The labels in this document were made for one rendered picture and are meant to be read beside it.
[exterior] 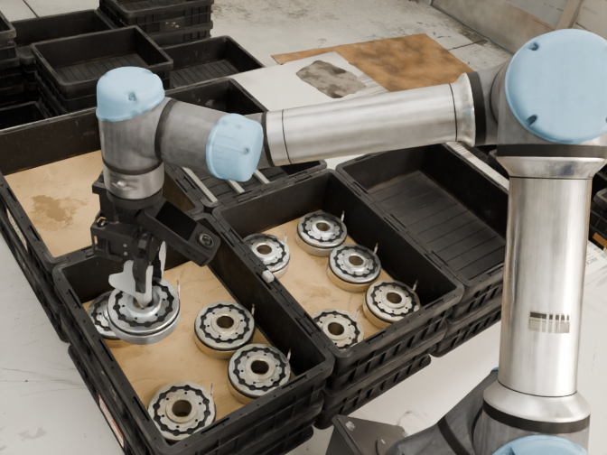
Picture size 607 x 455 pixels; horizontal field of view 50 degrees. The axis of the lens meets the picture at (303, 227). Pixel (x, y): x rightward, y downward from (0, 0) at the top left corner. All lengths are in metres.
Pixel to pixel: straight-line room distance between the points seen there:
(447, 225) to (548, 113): 0.80
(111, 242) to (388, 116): 0.41
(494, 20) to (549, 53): 3.72
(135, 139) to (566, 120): 0.46
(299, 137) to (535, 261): 0.33
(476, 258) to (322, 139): 0.65
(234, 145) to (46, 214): 0.71
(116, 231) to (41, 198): 0.55
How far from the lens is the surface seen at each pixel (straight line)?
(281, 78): 2.11
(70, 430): 1.22
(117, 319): 0.96
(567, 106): 0.70
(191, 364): 1.12
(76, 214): 1.38
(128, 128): 0.77
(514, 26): 4.35
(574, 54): 0.72
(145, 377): 1.10
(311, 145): 0.85
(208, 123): 0.75
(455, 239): 1.44
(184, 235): 0.87
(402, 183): 1.54
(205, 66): 2.79
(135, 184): 0.82
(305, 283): 1.25
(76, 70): 2.52
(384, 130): 0.84
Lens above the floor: 1.74
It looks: 42 degrees down
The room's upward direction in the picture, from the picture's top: 11 degrees clockwise
